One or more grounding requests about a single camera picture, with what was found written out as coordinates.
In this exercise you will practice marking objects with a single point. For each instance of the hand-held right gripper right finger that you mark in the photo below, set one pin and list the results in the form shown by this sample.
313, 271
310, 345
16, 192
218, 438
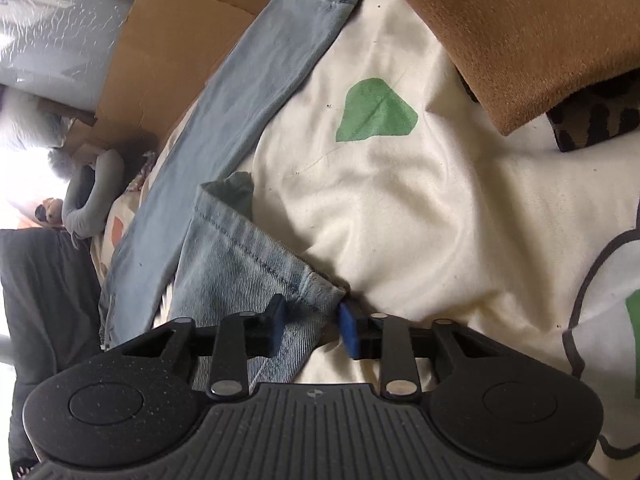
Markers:
348, 330

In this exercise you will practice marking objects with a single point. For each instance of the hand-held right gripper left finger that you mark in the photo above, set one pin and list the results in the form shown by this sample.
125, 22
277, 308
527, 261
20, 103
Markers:
279, 320

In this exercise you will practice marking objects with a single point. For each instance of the light blue denim jeans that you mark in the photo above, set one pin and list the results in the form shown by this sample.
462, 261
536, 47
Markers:
260, 85

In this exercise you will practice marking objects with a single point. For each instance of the cream bear print bed sheet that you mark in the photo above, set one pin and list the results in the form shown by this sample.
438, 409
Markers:
425, 200

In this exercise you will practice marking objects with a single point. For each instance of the small patterned cloth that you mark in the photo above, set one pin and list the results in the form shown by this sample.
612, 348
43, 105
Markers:
142, 172

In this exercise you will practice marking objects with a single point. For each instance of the grey neck pillow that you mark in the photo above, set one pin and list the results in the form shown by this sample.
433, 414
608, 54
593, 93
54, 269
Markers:
95, 190

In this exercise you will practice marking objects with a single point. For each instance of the dark grey quilt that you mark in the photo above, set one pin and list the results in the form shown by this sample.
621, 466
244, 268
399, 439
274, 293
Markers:
45, 320

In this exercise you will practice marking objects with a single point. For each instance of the brown plush toy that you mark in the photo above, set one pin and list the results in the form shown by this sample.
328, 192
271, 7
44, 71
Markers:
49, 210

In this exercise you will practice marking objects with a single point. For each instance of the flat brown cardboard sheet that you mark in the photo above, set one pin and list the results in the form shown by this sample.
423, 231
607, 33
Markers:
160, 45

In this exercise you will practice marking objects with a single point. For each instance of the white plastic-wrapped pillow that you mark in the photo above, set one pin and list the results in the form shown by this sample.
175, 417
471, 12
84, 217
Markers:
27, 120

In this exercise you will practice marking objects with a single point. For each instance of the leopard print cloth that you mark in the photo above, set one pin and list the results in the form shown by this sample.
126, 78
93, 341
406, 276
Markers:
595, 115

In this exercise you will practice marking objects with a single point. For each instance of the brown folded cloth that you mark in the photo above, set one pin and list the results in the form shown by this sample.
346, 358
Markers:
525, 25

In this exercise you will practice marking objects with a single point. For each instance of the grey plastic-wrapped roll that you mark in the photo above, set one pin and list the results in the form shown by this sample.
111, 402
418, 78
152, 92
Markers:
60, 25

